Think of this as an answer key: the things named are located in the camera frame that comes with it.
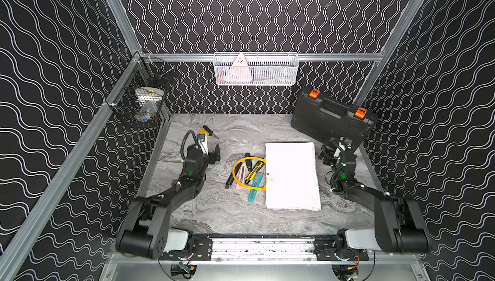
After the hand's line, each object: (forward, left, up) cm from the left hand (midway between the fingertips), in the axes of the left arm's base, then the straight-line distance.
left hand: (206, 140), depth 87 cm
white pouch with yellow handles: (-8, -40, -14) cm, 44 cm away
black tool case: (+15, -56, +4) cm, 58 cm away
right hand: (+3, -59, -3) cm, 59 cm away
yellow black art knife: (-1, -25, -15) cm, 29 cm away
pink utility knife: (-9, -17, -16) cm, 25 cm away
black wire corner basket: (+10, +30, +15) cm, 34 cm away
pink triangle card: (+28, -13, +18) cm, 36 cm away
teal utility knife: (-10, -24, -16) cm, 31 cm away
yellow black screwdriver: (+18, +6, -16) cm, 25 cm away
